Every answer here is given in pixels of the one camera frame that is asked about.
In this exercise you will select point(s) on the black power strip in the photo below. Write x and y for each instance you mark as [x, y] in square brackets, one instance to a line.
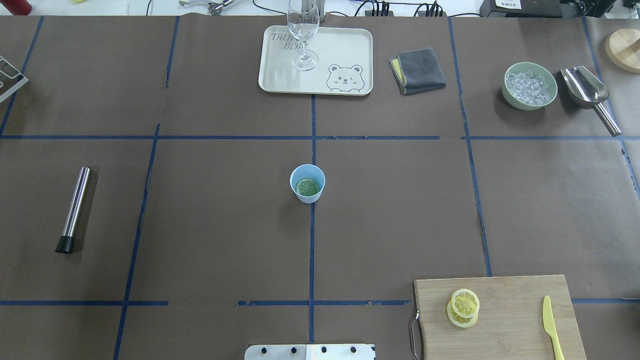
[390, 8]

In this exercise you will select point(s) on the reacher grabber tool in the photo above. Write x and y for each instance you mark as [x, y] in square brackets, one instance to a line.
[214, 7]

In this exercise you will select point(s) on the lemon slice stack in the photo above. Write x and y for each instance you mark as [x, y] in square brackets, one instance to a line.
[463, 308]

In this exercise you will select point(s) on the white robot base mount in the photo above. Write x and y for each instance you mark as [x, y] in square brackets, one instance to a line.
[331, 351]

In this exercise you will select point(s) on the yellow plastic knife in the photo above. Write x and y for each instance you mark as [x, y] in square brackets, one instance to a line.
[549, 326]

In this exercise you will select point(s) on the grey folded cloth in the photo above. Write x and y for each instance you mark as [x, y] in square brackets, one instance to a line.
[417, 71]

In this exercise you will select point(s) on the blue plastic cup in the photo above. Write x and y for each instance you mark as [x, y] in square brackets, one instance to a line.
[308, 170]

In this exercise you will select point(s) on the white wire cup rack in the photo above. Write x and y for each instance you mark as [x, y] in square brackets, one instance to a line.
[11, 79]

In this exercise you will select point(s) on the wooden cup tree stand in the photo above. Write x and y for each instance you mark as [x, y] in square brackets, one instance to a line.
[623, 49]

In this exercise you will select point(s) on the wine glass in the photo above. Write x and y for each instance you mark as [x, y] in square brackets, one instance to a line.
[303, 20]

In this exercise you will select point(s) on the wooden cutting board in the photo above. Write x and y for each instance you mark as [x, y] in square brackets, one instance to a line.
[510, 322]

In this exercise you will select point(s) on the steel muddler black tip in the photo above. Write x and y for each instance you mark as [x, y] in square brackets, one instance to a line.
[66, 241]

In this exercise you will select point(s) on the steel ice scoop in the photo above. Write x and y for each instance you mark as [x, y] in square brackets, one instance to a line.
[588, 92]

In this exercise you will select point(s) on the green bowl of ice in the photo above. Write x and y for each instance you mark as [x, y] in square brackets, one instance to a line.
[528, 86]

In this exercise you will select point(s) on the red bottle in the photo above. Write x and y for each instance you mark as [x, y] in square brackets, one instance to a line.
[17, 7]

